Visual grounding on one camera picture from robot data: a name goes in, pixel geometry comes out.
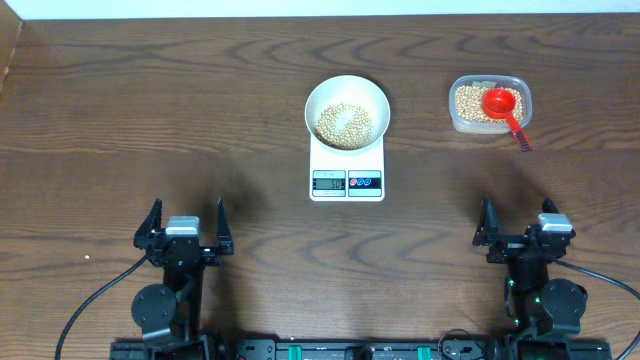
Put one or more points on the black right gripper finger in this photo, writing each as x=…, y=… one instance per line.
x=548, y=206
x=488, y=226

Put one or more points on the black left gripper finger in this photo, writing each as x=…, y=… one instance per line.
x=146, y=235
x=225, y=246

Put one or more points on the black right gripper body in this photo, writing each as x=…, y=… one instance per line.
x=507, y=248

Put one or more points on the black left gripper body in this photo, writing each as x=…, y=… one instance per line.
x=212, y=258

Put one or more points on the red plastic measuring scoop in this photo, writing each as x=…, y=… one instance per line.
x=499, y=104

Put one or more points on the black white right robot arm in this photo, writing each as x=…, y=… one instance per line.
x=546, y=311

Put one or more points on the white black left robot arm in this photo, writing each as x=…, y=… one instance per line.
x=169, y=313

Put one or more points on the white digital kitchen scale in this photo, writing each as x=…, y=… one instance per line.
x=347, y=175

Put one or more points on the pile of soybeans in bowl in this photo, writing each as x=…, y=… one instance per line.
x=344, y=127

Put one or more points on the cream round bowl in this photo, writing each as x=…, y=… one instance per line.
x=354, y=90

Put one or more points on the clear container of soybeans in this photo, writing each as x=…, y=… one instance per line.
x=465, y=99

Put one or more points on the wooden side panel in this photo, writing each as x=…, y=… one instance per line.
x=10, y=29

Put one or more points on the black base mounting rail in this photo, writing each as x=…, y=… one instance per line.
x=266, y=349

